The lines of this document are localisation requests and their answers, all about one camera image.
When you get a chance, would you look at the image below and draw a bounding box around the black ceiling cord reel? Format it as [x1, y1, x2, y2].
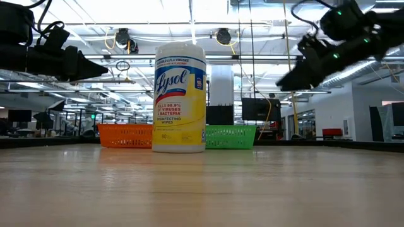
[216, 27, 232, 45]
[114, 27, 140, 54]

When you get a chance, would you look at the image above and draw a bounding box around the black ridged cabinet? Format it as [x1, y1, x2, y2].
[206, 104, 235, 126]

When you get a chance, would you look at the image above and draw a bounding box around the red topped stand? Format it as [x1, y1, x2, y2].
[322, 128, 343, 138]

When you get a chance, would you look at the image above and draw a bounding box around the Lysol wipes canister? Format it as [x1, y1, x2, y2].
[151, 42, 208, 154]

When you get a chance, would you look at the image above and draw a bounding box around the yellow curved cable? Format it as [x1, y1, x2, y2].
[214, 30, 273, 141]

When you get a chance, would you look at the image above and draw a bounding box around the black hanging cable loop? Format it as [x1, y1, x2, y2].
[115, 60, 131, 72]

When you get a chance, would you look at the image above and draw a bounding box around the black aluminium table frame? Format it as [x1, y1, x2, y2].
[0, 135, 404, 154]

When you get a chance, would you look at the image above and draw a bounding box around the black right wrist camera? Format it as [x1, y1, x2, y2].
[297, 33, 331, 64]

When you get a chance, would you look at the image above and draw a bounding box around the yellow hanging cable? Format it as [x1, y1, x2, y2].
[282, 0, 300, 136]

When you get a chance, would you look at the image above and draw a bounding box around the black studio softbox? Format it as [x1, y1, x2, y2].
[47, 100, 66, 112]
[33, 112, 54, 131]

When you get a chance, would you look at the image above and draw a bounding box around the orange plastic basket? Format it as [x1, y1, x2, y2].
[97, 123, 155, 149]

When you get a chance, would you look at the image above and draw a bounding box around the black hanging coiled cable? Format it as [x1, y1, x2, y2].
[248, 0, 257, 99]

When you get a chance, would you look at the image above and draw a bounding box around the green plastic basket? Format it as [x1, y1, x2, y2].
[205, 125, 258, 150]

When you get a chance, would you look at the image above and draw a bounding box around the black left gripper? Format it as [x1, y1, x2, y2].
[27, 45, 109, 82]

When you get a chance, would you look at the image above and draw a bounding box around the black monitor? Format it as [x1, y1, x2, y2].
[241, 97, 282, 122]

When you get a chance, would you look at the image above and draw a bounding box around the patterned grey panel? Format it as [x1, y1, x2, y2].
[369, 103, 396, 142]

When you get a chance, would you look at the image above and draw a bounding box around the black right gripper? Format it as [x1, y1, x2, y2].
[275, 34, 381, 92]

